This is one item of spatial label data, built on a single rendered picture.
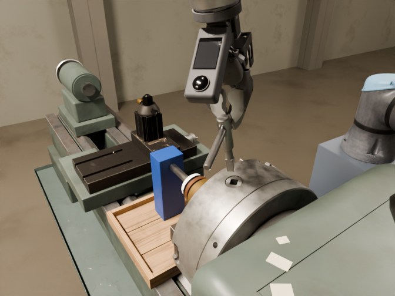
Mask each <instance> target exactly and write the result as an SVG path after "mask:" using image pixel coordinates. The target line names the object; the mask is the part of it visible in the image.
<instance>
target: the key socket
mask: <svg viewBox="0 0 395 296"><path fill-rule="evenodd" d="M242 183H243V181H242V179H241V178H240V177H237V176H232V177H230V178H228V179H227V180H226V182H225V185H226V186H227V187H228V188H231V189H234V188H237V187H239V186H241V185H242Z"/></svg>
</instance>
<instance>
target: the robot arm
mask: <svg viewBox="0 0 395 296"><path fill-rule="evenodd" d="M189 4H190V7H191V8H192V14H193V19H194V21H196V22H199V23H206V24H207V25H206V28H200V29H199V33H198V36H197V41H196V46H195V50H194V53H193V58H192V63H191V66H190V71H189V76H188V80H187V83H186V88H185V92H184V96H185V98H186V99H187V100H188V102H189V103H203V104H206V105H207V107H208V108H209V109H210V110H211V111H212V113H213V114H214V115H215V116H216V117H218V116H219V115H222V114H227V107H226V106H225V105H226V91H225V89H222V85H229V86H230V87H231V89H230V91H229V93H228V95H227V96H228V101H229V102H230V104H231V105H232V111H231V113H230V114H231V116H232V121H231V123H230V124H231V128H232V129H233V130H236V129H237V128H238V127H239V125H240V124H241V122H242V120H243V117H244V115H245V111H246V109H247V106H248V103H249V100H250V97H251V95H252V92H253V78H252V77H251V75H250V69H246V67H247V64H248V59H247V51H248V56H249V67H250V68H251V67H252V65H253V62H254V58H253V45H252V33H251V32H241V30H240V20H239V13H241V11H242V4H241V0H189ZM244 36H247V37H244ZM250 51H251V56H250ZM361 91H362V93H361V97H360V101H359V105H358V107H357V112H356V115H355V118H354V122H353V124H352V125H351V127H350V128H349V130H348V131H347V132H346V134H345V135H344V136H343V138H342V142H341V148H342V150H343V151H344V152H345V153H346V154H347V155H348V156H350V157H352V158H354V159H356V160H359V161H361V162H365V163H371V164H385V163H391V162H393V161H394V160H395V74H392V73H383V74H376V75H371V76H369V77H368V78H367V79H366V81H365V84H364V87H363V89H362V90H361Z"/></svg>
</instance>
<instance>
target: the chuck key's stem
mask: <svg viewBox="0 0 395 296"><path fill-rule="evenodd" d="M216 121H217V128H218V131H219V130H220V129H226V131H227V132H226V135H225V137H224V139H223V142H222V144H221V148H222V149H223V150H224V151H225V163H226V169H227V171H231V172H234V171H235V168H236V165H235V157H234V155H233V152H232V149H233V147H234V144H233V136H232V128H231V124H230V117H229V116H228V115H226V114H222V115H219V116H218V117H217V118H216Z"/></svg>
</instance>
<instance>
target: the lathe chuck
mask: <svg viewBox="0 0 395 296"><path fill-rule="evenodd" d="M235 165H236V168H235V171H234V172H231V171H227V169H226V168H224V169H223V170H221V171H219V172H218V173H216V174H215V175H214V176H212V177H211V178H210V179H209V180H208V181H207V182H206V183H205V184H204V185H203V186H202V187H201V188H200V189H199V190H198V191H197V192H196V193H195V194H194V195H193V197H192V198H191V199H190V200H189V202H188V204H187V205H186V207H185V208H184V210H183V211H182V213H181V215H180V217H179V219H178V222H177V224H176V227H175V230H174V233H173V238H172V243H173V245H177V247H178V251H179V260H178V258H177V256H176V255H175V253H174V254H173V255H172V257H173V260H174V262H175V264H176V266H177V267H178V269H179V270H180V271H181V272H182V274H183V275H184V276H185V278H186V279H187V280H188V282H189V283H190V284H192V279H193V276H194V274H195V273H196V271H197V268H198V264H199V260H200V258H201V255H202V253H203V250H204V249H205V247H206V245H207V242H208V241H209V239H210V238H211V236H212V234H213V233H214V232H215V230H216V229H217V227H218V226H219V224H220V223H221V222H222V221H223V219H224V218H225V217H226V216H227V215H228V214H229V213H230V212H231V211H232V210H233V209H234V208H235V207H236V206H237V205H238V204H239V203H240V202H241V201H242V200H244V199H245V198H246V197H247V196H249V195H250V194H252V193H253V192H254V191H256V190H257V189H259V188H261V187H263V186H265V185H267V184H269V183H272V182H274V181H278V180H285V179H290V180H295V179H293V178H291V177H290V176H288V175H287V174H285V173H284V172H282V171H280V170H279V169H277V168H276V167H274V166H272V165H271V164H270V163H268V162H266V163H265V164H262V163H261V162H260V161H259V160H258V159H248V160H242V161H240V162H237V163H235ZM232 176H237V177H240V178H241V179H242V181H243V183H242V185H241V186H239V187H237V188H234V189H231V188H228V187H227V186H226V185H225V182H226V180H227V179H228V178H230V177H232Z"/></svg>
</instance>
